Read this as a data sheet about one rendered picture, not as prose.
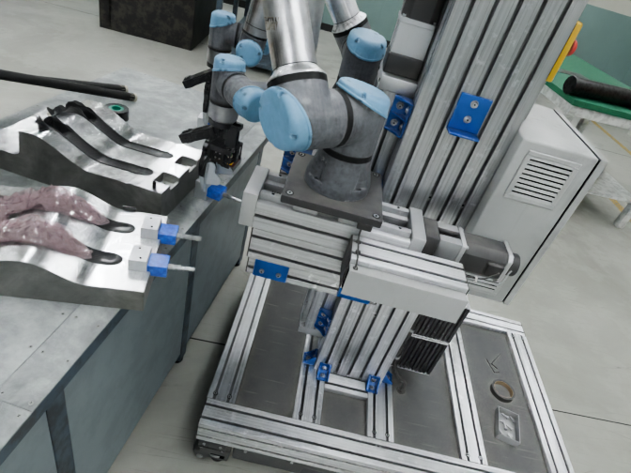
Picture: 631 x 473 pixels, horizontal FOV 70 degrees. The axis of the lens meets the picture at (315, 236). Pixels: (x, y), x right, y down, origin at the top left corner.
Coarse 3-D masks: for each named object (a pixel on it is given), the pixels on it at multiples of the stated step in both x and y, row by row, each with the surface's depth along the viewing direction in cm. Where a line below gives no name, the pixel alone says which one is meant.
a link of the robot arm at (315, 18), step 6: (312, 0) 97; (318, 0) 97; (324, 0) 99; (312, 6) 97; (318, 6) 98; (312, 12) 98; (318, 12) 99; (312, 18) 99; (318, 18) 100; (312, 24) 99; (318, 24) 101; (312, 30) 100; (318, 30) 102; (318, 36) 103
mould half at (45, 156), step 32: (32, 128) 111; (96, 128) 122; (128, 128) 131; (0, 160) 116; (32, 160) 113; (64, 160) 111; (128, 160) 119; (160, 160) 122; (96, 192) 114; (128, 192) 112; (160, 192) 110
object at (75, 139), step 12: (48, 108) 115; (60, 108) 119; (72, 108) 121; (84, 108) 124; (36, 120) 114; (48, 120) 123; (60, 120) 115; (96, 120) 125; (60, 132) 113; (72, 132) 116; (108, 132) 125; (72, 144) 114; (84, 144) 117; (120, 144) 125; (132, 144) 127; (96, 156) 117; (108, 156) 118; (156, 156) 123; (168, 156) 125; (120, 168) 115; (132, 168) 117; (144, 168) 117
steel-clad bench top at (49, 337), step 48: (96, 96) 162; (144, 96) 172; (192, 96) 183; (192, 144) 152; (192, 192) 129; (0, 336) 80; (48, 336) 82; (96, 336) 85; (0, 384) 74; (48, 384) 75; (0, 432) 68
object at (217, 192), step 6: (198, 180) 125; (198, 186) 126; (210, 186) 127; (216, 186) 127; (222, 186) 128; (198, 192) 127; (204, 192) 126; (210, 192) 126; (216, 192) 125; (222, 192) 126; (204, 198) 127; (216, 198) 126; (222, 198) 128; (228, 198) 127; (234, 198) 127
